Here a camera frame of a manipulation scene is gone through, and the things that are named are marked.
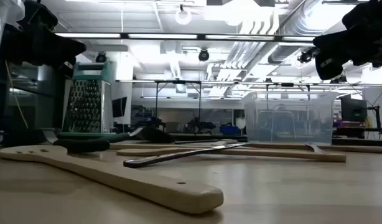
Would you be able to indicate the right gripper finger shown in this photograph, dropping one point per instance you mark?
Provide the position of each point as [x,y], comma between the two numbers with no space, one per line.
[331,70]
[337,43]

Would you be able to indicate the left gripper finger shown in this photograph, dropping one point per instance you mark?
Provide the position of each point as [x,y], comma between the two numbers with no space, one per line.
[66,49]
[63,72]

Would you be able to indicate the angled wooden spatula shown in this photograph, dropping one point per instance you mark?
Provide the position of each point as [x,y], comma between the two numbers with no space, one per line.
[359,148]

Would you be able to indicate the wooden spoon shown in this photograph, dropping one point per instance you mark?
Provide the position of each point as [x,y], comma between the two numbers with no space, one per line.
[287,155]

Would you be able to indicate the wooden spork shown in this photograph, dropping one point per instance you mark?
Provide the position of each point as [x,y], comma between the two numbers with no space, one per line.
[225,142]

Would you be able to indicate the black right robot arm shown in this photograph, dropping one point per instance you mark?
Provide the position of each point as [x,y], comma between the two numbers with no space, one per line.
[371,15]

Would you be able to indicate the background black robot arm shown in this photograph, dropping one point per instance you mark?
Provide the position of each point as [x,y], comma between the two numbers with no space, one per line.
[200,126]
[150,121]

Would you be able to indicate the clear plastic storage bin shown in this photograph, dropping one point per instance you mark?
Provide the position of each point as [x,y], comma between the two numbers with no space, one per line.
[4,9]
[318,124]

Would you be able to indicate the teal metal box grater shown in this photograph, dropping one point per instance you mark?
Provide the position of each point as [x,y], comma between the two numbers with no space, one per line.
[88,105]

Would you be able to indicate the black computer monitor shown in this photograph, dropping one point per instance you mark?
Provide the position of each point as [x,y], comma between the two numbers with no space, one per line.
[119,107]
[352,109]

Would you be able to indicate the overhead LED light bar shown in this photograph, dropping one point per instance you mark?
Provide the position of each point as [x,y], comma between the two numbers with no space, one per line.
[163,36]

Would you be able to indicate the blue plastic crate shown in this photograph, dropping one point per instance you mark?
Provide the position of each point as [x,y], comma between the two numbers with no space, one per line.
[230,130]

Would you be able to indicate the slotted wooden spatula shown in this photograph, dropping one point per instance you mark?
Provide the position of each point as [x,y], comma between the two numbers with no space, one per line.
[116,177]

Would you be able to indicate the black ceiling camera rig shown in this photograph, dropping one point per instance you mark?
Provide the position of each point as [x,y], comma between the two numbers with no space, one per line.
[306,56]

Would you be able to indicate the black round ceiling camera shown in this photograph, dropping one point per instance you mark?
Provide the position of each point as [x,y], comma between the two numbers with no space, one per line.
[100,58]
[204,55]

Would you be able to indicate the background black table frame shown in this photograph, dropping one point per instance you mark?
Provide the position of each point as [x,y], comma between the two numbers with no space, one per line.
[178,81]

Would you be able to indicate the black metal table frame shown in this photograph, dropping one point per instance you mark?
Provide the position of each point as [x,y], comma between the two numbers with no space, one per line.
[209,137]

